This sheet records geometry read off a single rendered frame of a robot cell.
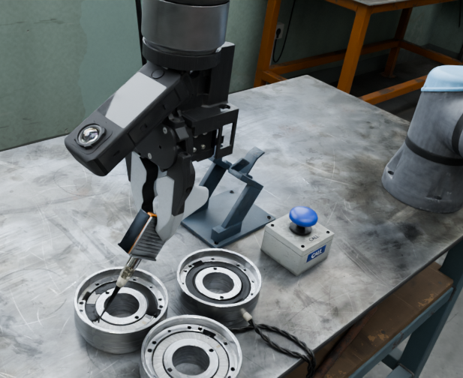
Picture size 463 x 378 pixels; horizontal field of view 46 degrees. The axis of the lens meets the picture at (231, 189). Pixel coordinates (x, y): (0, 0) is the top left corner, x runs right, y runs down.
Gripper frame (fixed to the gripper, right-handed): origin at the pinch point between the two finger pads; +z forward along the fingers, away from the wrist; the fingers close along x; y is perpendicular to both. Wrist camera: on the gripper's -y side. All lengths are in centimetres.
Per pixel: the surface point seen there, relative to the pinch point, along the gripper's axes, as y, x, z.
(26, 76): 62, 157, 53
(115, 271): -1.1, 4.8, 9.4
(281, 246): 20.5, -3.2, 10.3
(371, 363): 42, -14, 41
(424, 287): 67, -10, 38
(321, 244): 24.7, -6.8, 9.5
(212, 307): 4.2, -6.7, 9.3
